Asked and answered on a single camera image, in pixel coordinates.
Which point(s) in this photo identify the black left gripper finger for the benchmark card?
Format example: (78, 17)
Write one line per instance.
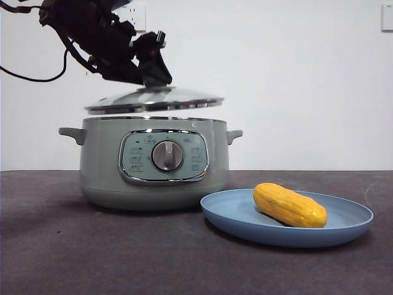
(126, 73)
(155, 67)

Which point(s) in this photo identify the glass lid with green knob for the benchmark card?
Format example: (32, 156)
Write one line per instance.
(159, 99)

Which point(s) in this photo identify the yellow corn cob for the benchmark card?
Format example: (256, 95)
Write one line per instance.
(288, 206)

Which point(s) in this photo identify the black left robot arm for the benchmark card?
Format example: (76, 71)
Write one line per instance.
(92, 27)

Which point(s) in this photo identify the pale green electric steamer pot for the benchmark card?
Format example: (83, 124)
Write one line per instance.
(101, 159)

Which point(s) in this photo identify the blue round plate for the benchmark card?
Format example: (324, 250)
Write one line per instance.
(233, 212)

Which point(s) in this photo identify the white wall socket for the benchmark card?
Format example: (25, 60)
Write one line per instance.
(140, 20)

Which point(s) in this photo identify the white wall plate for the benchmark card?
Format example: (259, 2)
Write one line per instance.
(387, 18)

